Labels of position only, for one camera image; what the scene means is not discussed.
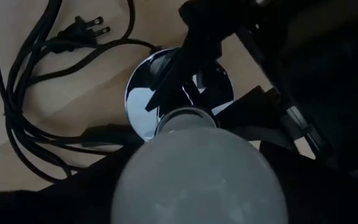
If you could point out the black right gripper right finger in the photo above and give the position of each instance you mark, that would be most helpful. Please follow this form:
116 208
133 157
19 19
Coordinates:
331 199

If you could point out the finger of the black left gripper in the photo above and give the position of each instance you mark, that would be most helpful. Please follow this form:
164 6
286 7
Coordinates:
253 109
207 34

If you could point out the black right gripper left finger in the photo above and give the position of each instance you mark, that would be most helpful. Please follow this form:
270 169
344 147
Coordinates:
57 205

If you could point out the white lightbulb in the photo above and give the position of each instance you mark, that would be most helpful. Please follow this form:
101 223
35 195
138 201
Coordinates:
197 180

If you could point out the chrome lamp socket base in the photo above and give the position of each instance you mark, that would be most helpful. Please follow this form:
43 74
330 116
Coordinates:
138 102

